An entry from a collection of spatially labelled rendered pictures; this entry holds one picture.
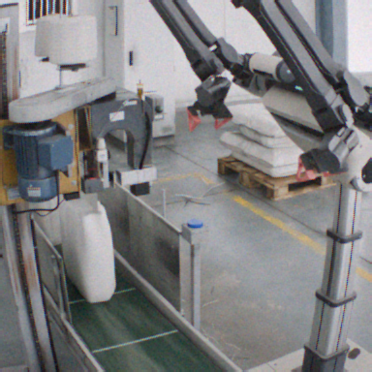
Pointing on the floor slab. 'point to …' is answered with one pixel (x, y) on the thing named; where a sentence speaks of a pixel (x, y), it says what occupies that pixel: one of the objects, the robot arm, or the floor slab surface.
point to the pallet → (276, 188)
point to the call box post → (195, 285)
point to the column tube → (21, 230)
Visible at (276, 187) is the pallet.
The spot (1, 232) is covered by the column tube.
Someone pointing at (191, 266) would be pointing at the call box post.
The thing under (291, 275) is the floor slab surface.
